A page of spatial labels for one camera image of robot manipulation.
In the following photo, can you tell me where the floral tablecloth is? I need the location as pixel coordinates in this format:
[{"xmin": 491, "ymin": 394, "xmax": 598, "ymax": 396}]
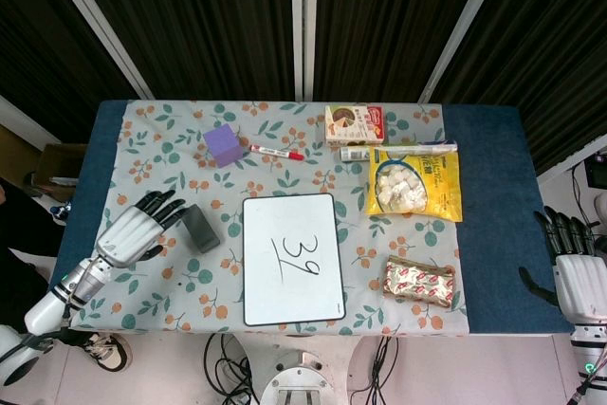
[{"xmin": 70, "ymin": 100, "xmax": 470, "ymax": 336}]

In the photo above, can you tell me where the red white marker pen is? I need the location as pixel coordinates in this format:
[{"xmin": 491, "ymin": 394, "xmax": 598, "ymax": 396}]
[{"xmin": 249, "ymin": 143, "xmax": 305, "ymax": 162}]

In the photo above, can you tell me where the beige black sneaker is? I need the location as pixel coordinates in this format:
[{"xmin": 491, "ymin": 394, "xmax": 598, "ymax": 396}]
[{"xmin": 83, "ymin": 333, "xmax": 133, "ymax": 372}]

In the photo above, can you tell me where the black pleated curtain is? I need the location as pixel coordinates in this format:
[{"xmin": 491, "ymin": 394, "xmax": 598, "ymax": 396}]
[{"xmin": 0, "ymin": 0, "xmax": 607, "ymax": 176}]

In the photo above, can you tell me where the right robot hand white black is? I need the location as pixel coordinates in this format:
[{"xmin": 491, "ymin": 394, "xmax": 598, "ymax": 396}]
[{"xmin": 519, "ymin": 205, "xmax": 607, "ymax": 325}]

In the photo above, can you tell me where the dark grey board eraser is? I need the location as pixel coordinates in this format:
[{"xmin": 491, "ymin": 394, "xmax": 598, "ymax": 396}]
[{"xmin": 182, "ymin": 204, "xmax": 222, "ymax": 254}]

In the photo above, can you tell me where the white board with black frame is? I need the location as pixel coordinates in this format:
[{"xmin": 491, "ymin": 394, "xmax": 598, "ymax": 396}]
[{"xmin": 242, "ymin": 193, "xmax": 347, "ymax": 328}]

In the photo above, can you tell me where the gold foil snack packet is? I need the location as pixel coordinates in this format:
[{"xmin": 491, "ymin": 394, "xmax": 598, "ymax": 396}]
[{"xmin": 382, "ymin": 255, "xmax": 457, "ymax": 309}]

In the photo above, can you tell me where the silver cylindrical tube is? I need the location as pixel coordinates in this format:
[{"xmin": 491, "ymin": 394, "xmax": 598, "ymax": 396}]
[{"xmin": 340, "ymin": 146, "xmax": 372, "ymax": 163}]

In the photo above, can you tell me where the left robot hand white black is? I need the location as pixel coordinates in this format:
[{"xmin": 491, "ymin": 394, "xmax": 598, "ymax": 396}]
[{"xmin": 94, "ymin": 190, "xmax": 187, "ymax": 268}]

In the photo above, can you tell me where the white purple flat tube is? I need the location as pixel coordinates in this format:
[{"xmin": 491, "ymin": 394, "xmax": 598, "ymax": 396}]
[{"xmin": 386, "ymin": 139, "xmax": 457, "ymax": 156}]

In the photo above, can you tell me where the black device with screen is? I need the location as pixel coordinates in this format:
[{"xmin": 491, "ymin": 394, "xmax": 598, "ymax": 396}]
[{"xmin": 582, "ymin": 153, "xmax": 607, "ymax": 188}]

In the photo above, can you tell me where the white frame post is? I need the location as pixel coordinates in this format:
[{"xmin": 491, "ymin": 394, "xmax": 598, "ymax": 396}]
[
  {"xmin": 37, "ymin": 0, "xmax": 154, "ymax": 99},
  {"xmin": 419, "ymin": 0, "xmax": 514, "ymax": 103},
  {"xmin": 289, "ymin": 0, "xmax": 318, "ymax": 102}
]

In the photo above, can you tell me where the purple foam cube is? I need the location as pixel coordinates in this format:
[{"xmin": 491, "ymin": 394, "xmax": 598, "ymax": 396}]
[{"xmin": 202, "ymin": 123, "xmax": 244, "ymax": 169}]

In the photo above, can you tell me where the brown cardboard box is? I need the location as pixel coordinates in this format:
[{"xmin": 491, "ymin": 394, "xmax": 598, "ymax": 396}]
[{"xmin": 32, "ymin": 142, "xmax": 89, "ymax": 197}]

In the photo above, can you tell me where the person in dark clothing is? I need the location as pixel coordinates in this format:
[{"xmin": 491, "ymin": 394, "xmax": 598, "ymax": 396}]
[{"xmin": 0, "ymin": 181, "xmax": 65, "ymax": 330}]

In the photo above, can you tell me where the black floor cable bundle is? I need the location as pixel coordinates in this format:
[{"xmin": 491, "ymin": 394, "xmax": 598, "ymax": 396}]
[
  {"xmin": 203, "ymin": 333, "xmax": 260, "ymax": 405},
  {"xmin": 348, "ymin": 336, "xmax": 404, "ymax": 405}
]

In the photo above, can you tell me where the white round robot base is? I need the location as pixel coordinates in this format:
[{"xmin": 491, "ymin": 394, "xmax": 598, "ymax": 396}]
[{"xmin": 259, "ymin": 350, "xmax": 342, "ymax": 405}]

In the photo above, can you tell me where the cream snack box with pie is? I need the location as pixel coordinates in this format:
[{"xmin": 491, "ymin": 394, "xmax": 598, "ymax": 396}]
[{"xmin": 324, "ymin": 104, "xmax": 389, "ymax": 147}]

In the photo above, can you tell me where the blue table cover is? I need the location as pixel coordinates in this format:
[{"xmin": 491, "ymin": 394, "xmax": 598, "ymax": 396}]
[{"xmin": 38, "ymin": 100, "xmax": 575, "ymax": 336}]

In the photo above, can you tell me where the yellow bag of white candy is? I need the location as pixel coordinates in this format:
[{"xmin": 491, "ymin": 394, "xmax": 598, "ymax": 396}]
[{"xmin": 364, "ymin": 146, "xmax": 464, "ymax": 224}]

